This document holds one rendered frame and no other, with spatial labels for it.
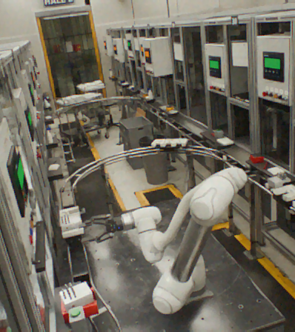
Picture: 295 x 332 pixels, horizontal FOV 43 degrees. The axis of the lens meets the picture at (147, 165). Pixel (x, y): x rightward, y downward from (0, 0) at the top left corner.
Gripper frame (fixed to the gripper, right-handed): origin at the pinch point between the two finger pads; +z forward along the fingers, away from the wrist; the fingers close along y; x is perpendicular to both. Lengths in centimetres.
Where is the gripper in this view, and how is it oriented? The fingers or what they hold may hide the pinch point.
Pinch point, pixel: (84, 232)
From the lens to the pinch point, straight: 202.3
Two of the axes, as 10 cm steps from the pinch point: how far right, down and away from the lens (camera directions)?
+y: -1.3, -9.2, -3.6
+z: -9.6, 2.1, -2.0
